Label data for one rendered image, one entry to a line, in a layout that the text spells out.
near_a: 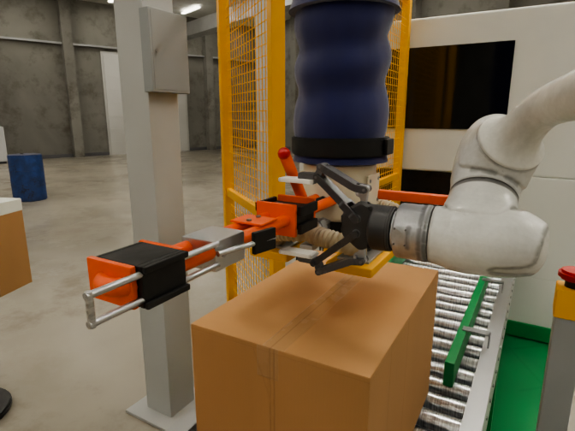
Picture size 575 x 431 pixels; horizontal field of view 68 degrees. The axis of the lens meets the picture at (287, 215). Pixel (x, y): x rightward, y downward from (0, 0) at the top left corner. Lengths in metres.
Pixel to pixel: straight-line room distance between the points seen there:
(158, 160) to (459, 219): 1.39
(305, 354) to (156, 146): 1.21
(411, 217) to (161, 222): 1.36
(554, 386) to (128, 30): 1.79
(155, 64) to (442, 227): 1.36
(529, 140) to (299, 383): 0.56
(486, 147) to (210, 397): 0.74
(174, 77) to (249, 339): 1.22
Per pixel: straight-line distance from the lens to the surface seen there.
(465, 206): 0.67
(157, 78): 1.78
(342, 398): 0.83
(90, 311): 0.47
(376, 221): 0.69
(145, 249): 0.55
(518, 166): 0.72
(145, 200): 1.89
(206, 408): 1.05
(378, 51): 0.95
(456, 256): 0.66
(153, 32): 1.80
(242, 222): 0.70
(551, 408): 1.30
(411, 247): 0.68
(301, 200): 0.83
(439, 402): 1.48
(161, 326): 2.04
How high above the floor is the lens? 1.38
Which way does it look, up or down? 13 degrees down
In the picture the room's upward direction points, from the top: straight up
